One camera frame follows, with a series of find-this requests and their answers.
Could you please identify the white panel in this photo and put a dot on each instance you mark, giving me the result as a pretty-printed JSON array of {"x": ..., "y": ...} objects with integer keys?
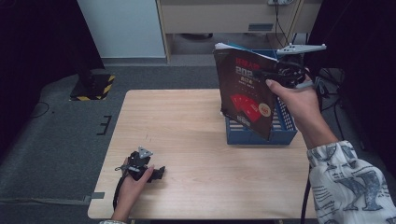
[{"x": 121, "y": 28}]

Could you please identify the striped black stand base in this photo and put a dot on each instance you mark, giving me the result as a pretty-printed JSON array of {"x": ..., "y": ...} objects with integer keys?
[{"x": 93, "y": 88}]

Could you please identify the black magazine with red print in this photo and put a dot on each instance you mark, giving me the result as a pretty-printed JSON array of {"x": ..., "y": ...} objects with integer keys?
[{"x": 243, "y": 93}]

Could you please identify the black tape floor mark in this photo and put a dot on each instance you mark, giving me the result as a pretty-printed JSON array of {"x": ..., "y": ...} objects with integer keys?
[{"x": 105, "y": 125}]

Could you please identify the white power strip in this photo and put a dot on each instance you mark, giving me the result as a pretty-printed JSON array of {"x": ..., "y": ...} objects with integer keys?
[{"x": 280, "y": 2}]

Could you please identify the person's left hand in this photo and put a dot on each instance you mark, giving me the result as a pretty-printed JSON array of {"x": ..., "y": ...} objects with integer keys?
[{"x": 129, "y": 194}]

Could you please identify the beige wooden desk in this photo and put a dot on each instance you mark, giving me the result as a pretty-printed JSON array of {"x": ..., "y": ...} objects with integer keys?
[{"x": 218, "y": 18}]

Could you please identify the grey tape piece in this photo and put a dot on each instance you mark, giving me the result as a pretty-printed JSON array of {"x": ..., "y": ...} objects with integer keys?
[{"x": 97, "y": 195}]

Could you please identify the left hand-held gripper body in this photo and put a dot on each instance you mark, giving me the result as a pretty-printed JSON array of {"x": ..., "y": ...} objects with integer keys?
[{"x": 135, "y": 166}]

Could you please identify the person's right hand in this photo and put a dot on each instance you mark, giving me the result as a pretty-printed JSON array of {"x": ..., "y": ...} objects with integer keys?
[{"x": 302, "y": 105}]

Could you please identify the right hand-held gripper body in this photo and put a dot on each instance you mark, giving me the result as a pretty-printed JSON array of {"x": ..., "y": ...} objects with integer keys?
[{"x": 292, "y": 73}]

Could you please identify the blue plastic file rack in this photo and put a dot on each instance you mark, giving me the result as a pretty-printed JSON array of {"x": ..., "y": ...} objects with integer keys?
[{"x": 280, "y": 137}]

